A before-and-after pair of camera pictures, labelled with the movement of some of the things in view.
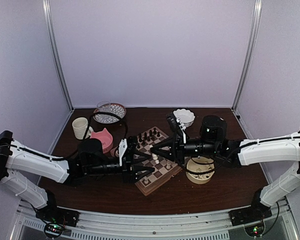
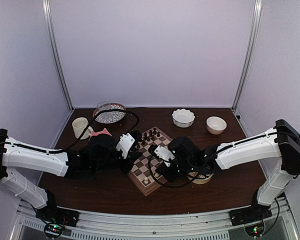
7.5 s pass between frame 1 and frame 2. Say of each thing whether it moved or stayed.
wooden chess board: stayed
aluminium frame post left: stayed
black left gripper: moved
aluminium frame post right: stayed
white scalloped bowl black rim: stayed
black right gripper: moved
